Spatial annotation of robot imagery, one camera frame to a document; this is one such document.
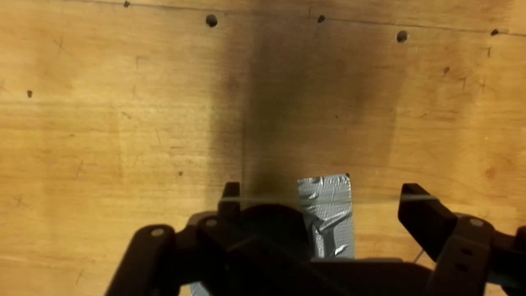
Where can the small grey metal block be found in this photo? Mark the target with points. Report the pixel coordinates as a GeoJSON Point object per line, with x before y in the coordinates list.
{"type": "Point", "coordinates": [329, 219]}

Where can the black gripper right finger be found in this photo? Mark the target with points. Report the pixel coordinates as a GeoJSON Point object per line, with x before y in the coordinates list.
{"type": "Point", "coordinates": [460, 247]}

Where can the dark bottle with orange band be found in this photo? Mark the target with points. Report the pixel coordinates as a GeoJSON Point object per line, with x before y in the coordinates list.
{"type": "Point", "coordinates": [273, 227]}

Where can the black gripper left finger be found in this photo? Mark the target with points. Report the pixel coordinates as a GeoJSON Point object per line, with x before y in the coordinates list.
{"type": "Point", "coordinates": [158, 257]}

